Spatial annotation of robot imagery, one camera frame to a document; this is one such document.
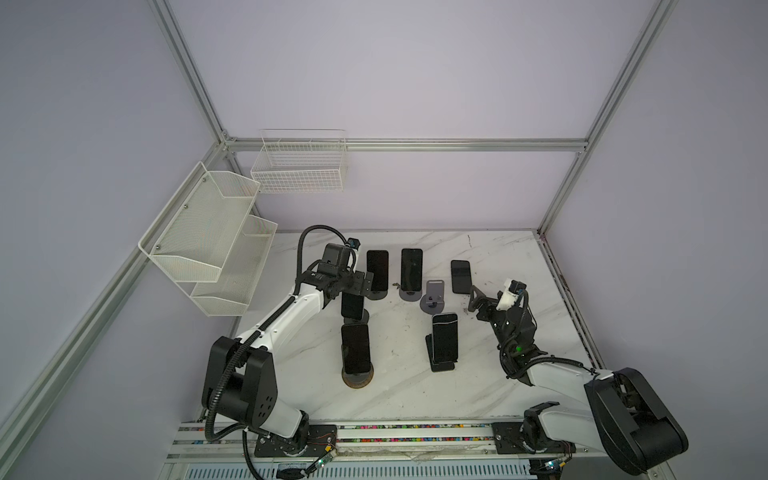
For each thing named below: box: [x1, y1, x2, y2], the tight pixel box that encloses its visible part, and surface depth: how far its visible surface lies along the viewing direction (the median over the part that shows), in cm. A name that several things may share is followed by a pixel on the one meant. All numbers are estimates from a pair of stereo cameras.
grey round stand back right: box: [420, 280, 445, 315], surface depth 97 cm
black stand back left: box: [365, 290, 388, 300], surface depth 104 cm
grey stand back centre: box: [399, 289, 422, 302], surface depth 103 cm
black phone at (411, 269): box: [401, 248, 423, 291], surface depth 97 cm
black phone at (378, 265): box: [366, 250, 389, 291], surface depth 95 cm
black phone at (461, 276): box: [450, 259, 472, 294], surface depth 110 cm
